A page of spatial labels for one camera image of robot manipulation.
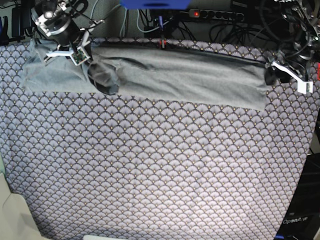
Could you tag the fan-patterned table cloth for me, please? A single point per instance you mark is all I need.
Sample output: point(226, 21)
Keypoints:
point(137, 168)

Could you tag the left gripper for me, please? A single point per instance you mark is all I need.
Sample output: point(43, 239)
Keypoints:
point(303, 58)

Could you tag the white power strip red switch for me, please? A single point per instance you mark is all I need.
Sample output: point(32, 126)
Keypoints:
point(216, 15)

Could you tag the red black table clamp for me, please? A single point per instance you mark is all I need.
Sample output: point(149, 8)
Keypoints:
point(162, 33)

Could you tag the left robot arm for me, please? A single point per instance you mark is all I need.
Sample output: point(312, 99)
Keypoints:
point(295, 26)

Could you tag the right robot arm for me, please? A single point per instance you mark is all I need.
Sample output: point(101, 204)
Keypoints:
point(52, 18)

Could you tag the red clamp at right edge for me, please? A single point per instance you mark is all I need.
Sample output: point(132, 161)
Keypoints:
point(318, 71)

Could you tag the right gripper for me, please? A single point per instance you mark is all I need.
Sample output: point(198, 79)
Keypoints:
point(78, 52)

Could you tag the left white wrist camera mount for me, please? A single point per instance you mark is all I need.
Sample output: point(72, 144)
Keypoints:
point(286, 72)

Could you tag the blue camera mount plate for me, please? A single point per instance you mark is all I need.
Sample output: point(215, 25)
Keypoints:
point(156, 4)

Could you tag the grey T-shirt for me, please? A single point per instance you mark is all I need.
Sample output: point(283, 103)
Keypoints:
point(173, 75)

